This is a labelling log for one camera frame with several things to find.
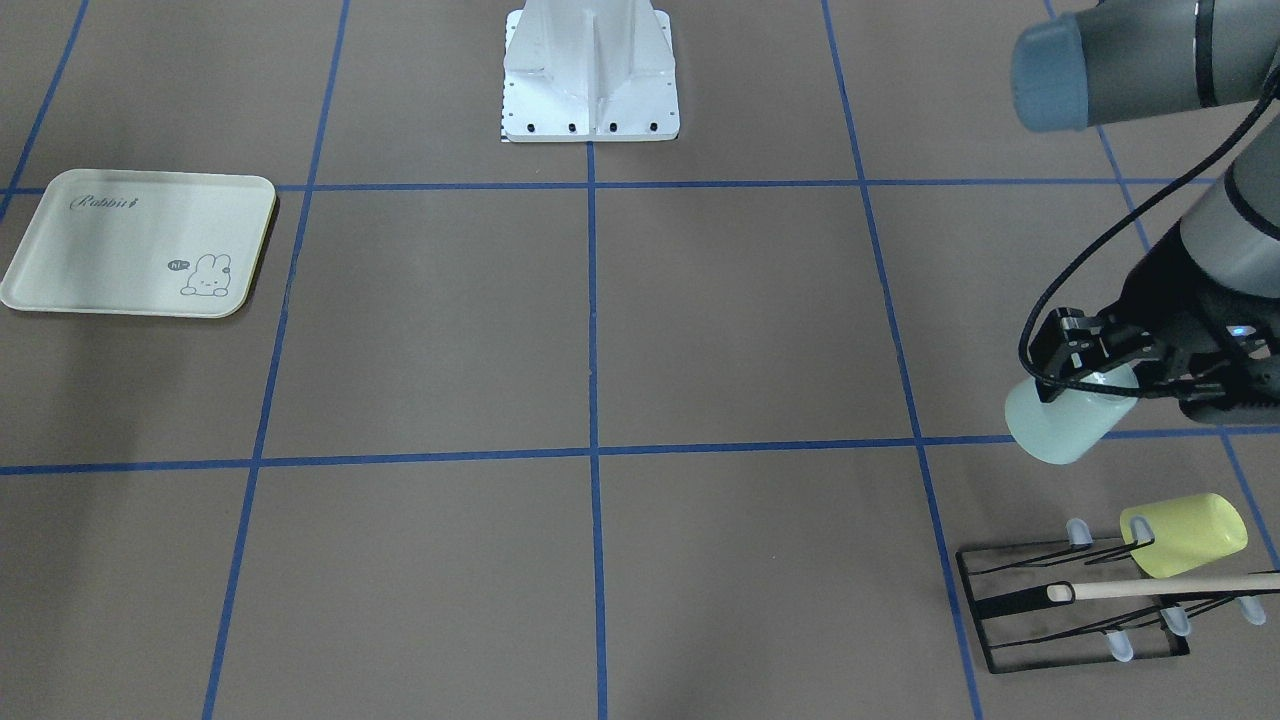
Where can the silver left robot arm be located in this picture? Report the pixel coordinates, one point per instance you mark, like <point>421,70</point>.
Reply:
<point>1130,60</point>

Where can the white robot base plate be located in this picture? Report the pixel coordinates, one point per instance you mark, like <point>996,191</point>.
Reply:
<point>589,71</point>

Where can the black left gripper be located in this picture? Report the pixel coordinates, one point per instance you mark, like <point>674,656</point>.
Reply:
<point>1168,312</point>

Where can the black wire cup rack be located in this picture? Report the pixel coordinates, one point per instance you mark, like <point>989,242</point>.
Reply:
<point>1084,600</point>

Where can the pale green plastic cup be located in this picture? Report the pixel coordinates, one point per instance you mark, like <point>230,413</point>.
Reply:
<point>1062,430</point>

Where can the yellow plastic cup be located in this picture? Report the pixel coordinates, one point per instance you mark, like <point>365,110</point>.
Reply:
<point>1172,537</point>

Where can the cream rabbit serving tray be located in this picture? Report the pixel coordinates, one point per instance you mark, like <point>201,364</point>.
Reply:
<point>142,243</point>

